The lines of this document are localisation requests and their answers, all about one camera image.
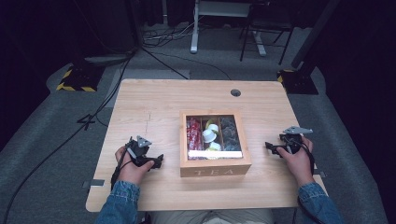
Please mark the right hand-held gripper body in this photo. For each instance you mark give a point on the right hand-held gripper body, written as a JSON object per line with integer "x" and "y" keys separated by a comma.
{"x": 292, "y": 140}

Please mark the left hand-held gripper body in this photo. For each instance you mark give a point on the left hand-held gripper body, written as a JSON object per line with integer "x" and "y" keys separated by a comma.
{"x": 138, "y": 149}

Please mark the wooden box with glass lid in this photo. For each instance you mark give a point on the wooden box with glass lid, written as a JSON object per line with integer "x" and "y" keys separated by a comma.
{"x": 214, "y": 170}

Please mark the person's left hand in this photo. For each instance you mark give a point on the person's left hand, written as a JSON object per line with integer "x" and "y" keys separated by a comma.
{"x": 129, "y": 172}

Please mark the person's right hand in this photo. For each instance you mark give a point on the person's right hand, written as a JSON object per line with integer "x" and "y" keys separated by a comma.
{"x": 300, "y": 166}

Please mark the bundle of red stick packets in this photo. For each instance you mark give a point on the bundle of red stick packets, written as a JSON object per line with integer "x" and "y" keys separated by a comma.
{"x": 194, "y": 137}

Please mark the grey tape piece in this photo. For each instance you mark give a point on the grey tape piece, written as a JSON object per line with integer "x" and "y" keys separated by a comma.
{"x": 320, "y": 173}
{"x": 95, "y": 183}

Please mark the pile of dark tea bags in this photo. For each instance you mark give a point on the pile of dark tea bags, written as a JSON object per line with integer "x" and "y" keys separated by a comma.
{"x": 231, "y": 135}

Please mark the white capsule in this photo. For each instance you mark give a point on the white capsule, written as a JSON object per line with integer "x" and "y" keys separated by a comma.
{"x": 213, "y": 128}
{"x": 209, "y": 135}
{"x": 215, "y": 146}

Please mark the yellow-black striped stand base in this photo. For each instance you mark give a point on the yellow-black striped stand base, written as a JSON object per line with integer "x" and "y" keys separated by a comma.
{"x": 299, "y": 82}
{"x": 79, "y": 79}

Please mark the yellow-green capsule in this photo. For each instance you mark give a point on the yellow-green capsule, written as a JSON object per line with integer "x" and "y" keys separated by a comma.
{"x": 209, "y": 122}

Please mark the grey flat stand base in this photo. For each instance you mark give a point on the grey flat stand base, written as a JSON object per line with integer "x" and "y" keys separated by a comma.
{"x": 107, "y": 59}

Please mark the dark slanted stand pole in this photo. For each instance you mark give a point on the dark slanted stand pole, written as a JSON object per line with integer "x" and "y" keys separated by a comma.
{"x": 314, "y": 34}

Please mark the black metal chair frame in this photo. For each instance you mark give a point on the black metal chair frame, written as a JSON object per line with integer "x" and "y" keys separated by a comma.
{"x": 267, "y": 25}

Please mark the white desk frame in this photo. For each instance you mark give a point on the white desk frame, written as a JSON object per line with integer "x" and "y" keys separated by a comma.
{"x": 195, "y": 31}

